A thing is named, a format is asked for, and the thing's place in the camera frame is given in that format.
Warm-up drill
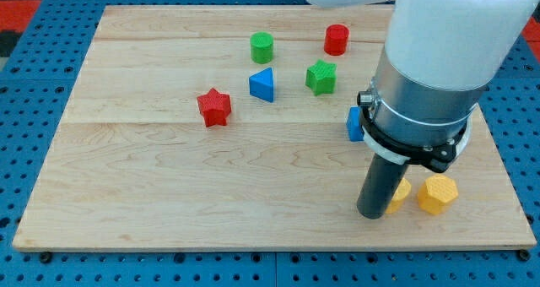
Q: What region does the blue cube block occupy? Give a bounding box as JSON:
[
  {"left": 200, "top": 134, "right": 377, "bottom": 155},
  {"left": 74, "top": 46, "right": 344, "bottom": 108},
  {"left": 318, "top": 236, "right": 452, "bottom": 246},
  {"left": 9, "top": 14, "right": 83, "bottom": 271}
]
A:
[{"left": 346, "top": 106, "right": 364, "bottom": 142}]

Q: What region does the red cylinder block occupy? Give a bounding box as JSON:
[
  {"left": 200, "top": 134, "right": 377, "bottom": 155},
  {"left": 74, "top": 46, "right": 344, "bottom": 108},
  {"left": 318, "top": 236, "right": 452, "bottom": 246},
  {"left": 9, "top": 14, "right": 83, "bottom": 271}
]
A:
[{"left": 324, "top": 24, "right": 349, "bottom": 56}]

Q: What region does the yellow hexagon block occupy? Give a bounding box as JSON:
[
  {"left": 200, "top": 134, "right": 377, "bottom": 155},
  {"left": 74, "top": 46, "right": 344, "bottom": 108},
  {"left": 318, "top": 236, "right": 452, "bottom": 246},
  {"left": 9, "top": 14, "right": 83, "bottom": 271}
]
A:
[{"left": 417, "top": 174, "right": 459, "bottom": 215}]

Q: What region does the blue triangle block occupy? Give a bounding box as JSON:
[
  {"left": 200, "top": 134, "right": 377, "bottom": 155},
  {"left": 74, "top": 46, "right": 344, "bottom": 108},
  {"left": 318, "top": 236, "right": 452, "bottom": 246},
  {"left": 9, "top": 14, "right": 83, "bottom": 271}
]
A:
[{"left": 248, "top": 68, "right": 274, "bottom": 103}]

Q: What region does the green cylinder block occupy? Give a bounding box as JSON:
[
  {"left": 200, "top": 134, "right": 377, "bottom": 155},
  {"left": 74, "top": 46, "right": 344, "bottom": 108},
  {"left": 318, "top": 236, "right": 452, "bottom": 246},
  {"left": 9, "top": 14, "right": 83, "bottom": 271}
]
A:
[{"left": 250, "top": 31, "right": 273, "bottom": 64}]

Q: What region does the red star block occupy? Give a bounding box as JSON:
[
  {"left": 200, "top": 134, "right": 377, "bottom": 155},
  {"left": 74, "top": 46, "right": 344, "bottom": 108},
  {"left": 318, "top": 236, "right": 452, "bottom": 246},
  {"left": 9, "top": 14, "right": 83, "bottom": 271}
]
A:
[{"left": 197, "top": 88, "right": 232, "bottom": 127}]

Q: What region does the wooden board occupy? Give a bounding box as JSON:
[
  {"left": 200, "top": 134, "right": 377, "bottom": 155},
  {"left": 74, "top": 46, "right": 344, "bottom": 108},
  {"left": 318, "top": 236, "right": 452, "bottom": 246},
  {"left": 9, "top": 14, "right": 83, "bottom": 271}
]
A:
[{"left": 13, "top": 5, "right": 537, "bottom": 252}]

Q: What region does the green star block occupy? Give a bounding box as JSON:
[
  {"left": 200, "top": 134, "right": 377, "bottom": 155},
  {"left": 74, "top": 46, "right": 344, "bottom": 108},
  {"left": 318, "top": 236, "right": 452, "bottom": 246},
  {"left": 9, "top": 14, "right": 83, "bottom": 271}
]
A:
[{"left": 305, "top": 59, "right": 337, "bottom": 96}]

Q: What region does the yellow block behind tool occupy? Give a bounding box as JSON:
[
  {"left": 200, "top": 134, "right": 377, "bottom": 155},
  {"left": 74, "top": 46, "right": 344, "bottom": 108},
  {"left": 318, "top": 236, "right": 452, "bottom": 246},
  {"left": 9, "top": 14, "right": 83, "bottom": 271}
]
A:
[{"left": 385, "top": 178, "right": 412, "bottom": 214}]

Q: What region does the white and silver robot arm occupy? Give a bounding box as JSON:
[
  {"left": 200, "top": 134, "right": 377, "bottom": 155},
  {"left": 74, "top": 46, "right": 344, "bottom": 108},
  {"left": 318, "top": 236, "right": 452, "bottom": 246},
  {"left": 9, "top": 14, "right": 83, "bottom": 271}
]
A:
[{"left": 306, "top": 0, "right": 539, "bottom": 173}]

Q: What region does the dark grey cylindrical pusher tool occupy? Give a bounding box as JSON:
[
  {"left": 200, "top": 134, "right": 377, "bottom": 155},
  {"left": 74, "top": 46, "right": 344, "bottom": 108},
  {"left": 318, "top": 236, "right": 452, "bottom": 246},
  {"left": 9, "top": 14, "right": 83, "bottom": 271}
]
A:
[{"left": 357, "top": 154, "right": 408, "bottom": 219}]

